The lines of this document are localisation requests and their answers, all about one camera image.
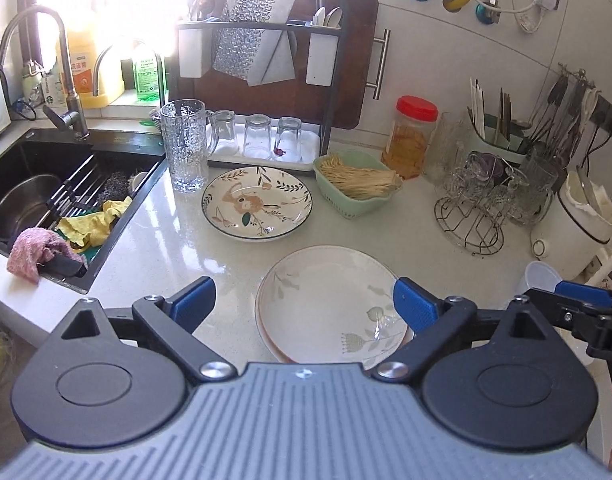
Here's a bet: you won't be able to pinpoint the floral cat-print plate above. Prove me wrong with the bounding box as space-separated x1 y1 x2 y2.
202 166 314 242

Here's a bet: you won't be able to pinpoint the row of hanging utensils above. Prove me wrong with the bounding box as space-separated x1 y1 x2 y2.
528 62 599 161

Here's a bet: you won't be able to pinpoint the black metal dish rack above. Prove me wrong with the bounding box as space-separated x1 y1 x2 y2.
175 0 344 161

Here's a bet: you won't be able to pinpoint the tall clear glass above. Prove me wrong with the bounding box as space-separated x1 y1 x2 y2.
425 112 474 186

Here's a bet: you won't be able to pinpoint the green detergent bottle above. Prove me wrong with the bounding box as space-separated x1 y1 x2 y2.
132 40 165 103

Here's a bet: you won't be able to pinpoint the steel wool scrubber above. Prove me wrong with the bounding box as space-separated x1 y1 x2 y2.
102 171 132 203

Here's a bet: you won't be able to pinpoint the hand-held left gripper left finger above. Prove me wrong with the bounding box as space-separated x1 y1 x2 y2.
46 276 238 382

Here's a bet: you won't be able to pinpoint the yellow oil bottle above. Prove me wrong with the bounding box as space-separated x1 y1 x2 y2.
60 7 126 109

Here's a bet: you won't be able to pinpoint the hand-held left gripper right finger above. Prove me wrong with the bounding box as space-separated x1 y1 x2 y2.
375 277 559 382

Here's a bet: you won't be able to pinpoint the steel bowl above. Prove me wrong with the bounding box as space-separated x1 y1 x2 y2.
0 174 62 243

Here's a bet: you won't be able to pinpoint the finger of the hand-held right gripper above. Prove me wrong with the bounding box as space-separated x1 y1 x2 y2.
516 281 612 333

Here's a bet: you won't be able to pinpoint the small steel faucet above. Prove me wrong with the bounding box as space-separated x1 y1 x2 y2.
92 40 167 106

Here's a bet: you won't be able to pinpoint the silver foil sheet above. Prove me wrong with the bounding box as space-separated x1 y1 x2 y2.
212 0 301 87

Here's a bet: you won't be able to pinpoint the dry noodles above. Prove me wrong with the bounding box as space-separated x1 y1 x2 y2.
320 155 403 200

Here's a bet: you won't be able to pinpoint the black wall outlet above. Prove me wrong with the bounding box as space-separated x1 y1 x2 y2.
588 95 612 143

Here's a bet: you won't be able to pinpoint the tall steel kitchen faucet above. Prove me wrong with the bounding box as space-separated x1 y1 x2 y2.
0 4 90 142

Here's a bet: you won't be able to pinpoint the pink cloth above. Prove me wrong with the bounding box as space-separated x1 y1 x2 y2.
6 227 84 287

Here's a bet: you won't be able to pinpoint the cluster of glass cups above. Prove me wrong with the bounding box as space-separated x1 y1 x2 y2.
438 152 532 221

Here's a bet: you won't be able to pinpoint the textured glass pitcher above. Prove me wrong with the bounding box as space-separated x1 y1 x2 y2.
159 100 219 194

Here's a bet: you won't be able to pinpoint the yellow cloth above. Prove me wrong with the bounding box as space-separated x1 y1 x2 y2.
56 196 134 250

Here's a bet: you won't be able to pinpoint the white electric pot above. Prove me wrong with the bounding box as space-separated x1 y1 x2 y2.
530 167 612 281

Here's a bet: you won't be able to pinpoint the white drip tray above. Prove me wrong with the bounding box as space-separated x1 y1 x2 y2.
206 122 321 170

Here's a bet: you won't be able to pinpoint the green plastic basket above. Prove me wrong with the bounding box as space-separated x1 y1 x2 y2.
313 150 404 220

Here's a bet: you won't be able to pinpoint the green chopstick holder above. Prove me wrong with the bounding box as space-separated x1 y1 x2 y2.
468 110 529 166

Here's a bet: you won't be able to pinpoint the bundle of chopsticks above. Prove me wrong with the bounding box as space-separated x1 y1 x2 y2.
468 77 514 143

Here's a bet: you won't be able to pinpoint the brown wooden cutting board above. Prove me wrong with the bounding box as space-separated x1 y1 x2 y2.
178 0 391 131

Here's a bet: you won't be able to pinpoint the white utensil holder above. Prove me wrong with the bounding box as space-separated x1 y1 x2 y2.
179 27 217 79
306 35 343 86

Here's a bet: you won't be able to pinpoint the green sponge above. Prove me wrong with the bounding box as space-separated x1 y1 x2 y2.
56 230 104 268

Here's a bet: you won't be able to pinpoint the white leaf-print plate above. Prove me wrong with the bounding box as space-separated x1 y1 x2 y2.
256 310 297 365
255 246 415 372

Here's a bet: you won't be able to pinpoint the sink drain rack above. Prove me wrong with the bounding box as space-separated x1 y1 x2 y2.
33 155 136 241

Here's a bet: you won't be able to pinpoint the red-lidded plastic jar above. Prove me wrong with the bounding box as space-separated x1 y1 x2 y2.
381 96 439 181

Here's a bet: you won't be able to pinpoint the black kitchen sink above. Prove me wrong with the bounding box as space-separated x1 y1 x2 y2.
0 127 169 295

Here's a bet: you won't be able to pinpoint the textured glass mug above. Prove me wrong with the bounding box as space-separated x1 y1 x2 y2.
511 152 559 226

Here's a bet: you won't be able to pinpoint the clear drinking glass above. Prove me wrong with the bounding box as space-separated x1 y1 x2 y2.
242 114 273 160
208 110 239 157
275 117 303 163

